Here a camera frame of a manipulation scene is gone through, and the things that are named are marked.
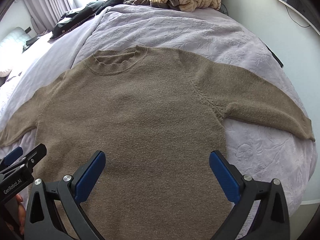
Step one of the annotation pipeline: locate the brown knit sweater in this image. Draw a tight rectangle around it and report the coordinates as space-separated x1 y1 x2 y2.
1 46 315 239

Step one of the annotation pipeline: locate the black television cable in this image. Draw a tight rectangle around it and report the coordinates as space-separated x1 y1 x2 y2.
285 4 311 29

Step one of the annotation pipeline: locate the lavender bed quilt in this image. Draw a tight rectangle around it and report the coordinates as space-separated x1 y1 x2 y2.
1 5 317 213

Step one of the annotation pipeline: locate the black bed side panel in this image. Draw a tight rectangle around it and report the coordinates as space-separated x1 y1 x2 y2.
264 44 284 68

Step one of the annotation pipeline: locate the dark green clothes pile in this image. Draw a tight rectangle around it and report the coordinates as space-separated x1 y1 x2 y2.
50 0 124 40

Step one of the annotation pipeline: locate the left hand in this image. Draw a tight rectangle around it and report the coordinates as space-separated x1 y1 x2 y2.
16 194 26 235

